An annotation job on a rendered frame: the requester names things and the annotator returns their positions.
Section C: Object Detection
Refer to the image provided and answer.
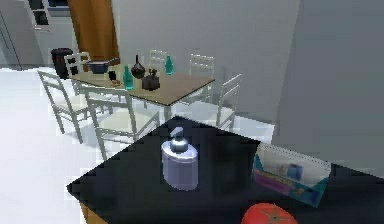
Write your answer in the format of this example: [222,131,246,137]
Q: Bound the brown dining table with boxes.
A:
[69,68,216,123]

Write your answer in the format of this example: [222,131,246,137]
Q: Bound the white dining chair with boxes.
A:
[36,70,91,145]
[147,49,169,72]
[186,73,243,132]
[63,51,92,96]
[78,84,161,161]
[188,53,215,103]

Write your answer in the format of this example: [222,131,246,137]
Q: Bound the teal glass bottle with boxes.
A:
[122,65,135,91]
[164,54,175,76]

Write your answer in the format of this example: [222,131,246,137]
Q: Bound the black box-shaped object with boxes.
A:
[141,68,161,92]

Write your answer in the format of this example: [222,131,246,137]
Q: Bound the grey soap dispenser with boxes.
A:
[160,126,200,192]

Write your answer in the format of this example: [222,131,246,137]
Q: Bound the dark brown vase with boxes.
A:
[130,54,146,80]

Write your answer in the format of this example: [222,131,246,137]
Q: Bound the black counter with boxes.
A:
[66,115,384,224]

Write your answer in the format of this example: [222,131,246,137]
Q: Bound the dark blue pan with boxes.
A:
[86,57,120,75]

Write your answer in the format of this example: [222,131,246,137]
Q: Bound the teal tissue box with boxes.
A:
[252,142,332,208]

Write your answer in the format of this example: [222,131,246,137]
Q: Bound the red tomato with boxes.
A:
[240,202,299,224]

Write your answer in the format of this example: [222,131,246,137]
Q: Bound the brown wooden door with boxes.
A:
[67,0,120,63]

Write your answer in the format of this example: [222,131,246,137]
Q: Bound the black bin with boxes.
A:
[50,47,75,80]

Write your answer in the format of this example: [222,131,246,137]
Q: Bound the grey fridge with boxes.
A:
[0,9,23,71]

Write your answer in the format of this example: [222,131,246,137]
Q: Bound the grey wall cupboard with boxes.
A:
[23,0,56,33]

